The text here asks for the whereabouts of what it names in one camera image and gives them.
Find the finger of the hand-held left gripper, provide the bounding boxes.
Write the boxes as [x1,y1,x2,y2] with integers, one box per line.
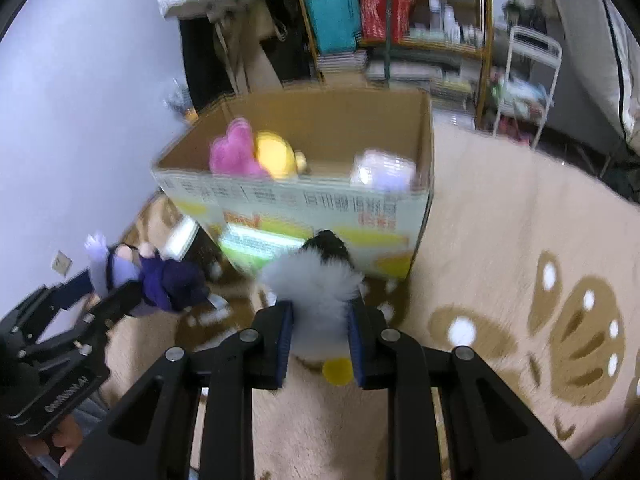
[30,267,96,311]
[75,280,143,351]

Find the beige patterned blanket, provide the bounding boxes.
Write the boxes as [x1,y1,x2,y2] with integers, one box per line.
[100,125,640,480]

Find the white metal cart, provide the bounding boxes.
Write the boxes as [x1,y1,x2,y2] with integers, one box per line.
[492,25,563,151]

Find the yellow dog plush toy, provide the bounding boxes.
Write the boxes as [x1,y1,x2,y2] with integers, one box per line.
[255,131,308,179]

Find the cardboard box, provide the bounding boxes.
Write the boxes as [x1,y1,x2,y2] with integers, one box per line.
[151,87,435,281]

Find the person's left hand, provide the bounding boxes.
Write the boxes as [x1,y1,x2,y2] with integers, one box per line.
[52,412,83,467]

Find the pale pink soft pack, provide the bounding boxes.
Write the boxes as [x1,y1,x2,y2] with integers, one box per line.
[350,149,417,192]

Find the teal bag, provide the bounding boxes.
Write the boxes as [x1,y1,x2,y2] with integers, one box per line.
[302,0,362,55]

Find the row of cosmetic bottles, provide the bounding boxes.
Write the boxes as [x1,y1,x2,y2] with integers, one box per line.
[425,0,486,46]

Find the black and white packet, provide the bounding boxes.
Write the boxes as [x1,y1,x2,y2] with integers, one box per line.
[161,217,201,261]

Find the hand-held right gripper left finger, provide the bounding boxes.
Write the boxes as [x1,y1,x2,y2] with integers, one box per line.
[60,305,296,480]

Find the black hanging coat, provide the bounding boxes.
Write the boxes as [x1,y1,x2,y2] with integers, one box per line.
[179,17,236,111]

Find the fluffy white black penguin plush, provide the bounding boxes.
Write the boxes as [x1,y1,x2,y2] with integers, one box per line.
[260,230,366,386]

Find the green tissue pack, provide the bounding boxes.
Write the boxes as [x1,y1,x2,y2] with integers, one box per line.
[220,224,313,273]

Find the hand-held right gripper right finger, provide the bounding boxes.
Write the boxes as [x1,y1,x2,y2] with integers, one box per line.
[346,299,583,480]

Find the pink plush toy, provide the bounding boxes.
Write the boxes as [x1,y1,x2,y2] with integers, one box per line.
[209,117,271,179]

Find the person's jeans leg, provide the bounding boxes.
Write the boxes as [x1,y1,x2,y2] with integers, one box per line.
[70,394,113,431]

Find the stack of books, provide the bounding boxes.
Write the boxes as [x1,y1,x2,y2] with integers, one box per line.
[317,50,368,78]

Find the wooden shelf unit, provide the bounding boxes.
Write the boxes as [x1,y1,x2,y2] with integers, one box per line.
[290,0,493,126]

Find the green pole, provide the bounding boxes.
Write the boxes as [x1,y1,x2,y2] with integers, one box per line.
[384,0,396,88]

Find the white-haired purple plush doll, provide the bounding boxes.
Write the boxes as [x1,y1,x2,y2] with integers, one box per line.
[84,232,211,318]

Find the red patterned bag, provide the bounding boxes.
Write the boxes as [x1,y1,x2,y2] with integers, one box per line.
[355,0,418,45]

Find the beige hanging trousers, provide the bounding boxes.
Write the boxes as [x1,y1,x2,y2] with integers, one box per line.
[215,10,281,96]

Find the pile of papers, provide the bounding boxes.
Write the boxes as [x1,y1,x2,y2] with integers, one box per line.
[365,50,476,111]

